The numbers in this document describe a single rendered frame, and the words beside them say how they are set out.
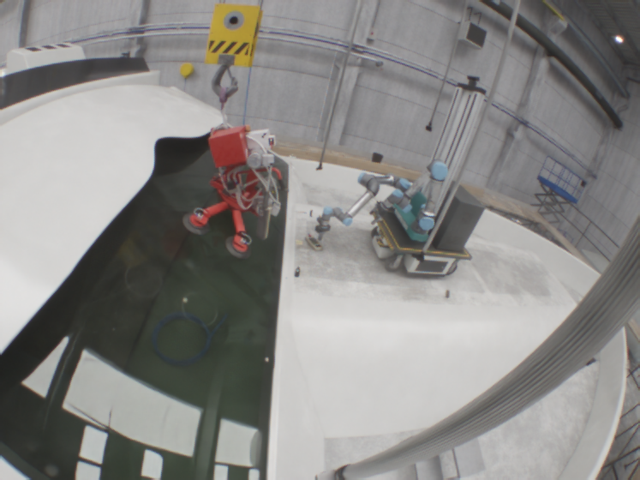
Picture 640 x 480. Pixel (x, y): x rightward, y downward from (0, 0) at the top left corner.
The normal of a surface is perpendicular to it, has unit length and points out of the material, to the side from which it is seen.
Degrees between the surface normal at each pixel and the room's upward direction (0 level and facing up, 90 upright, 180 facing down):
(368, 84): 90
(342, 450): 0
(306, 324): 21
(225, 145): 90
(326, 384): 50
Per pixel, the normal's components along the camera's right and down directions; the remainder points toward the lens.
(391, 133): 0.06, 0.58
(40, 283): 0.52, -0.65
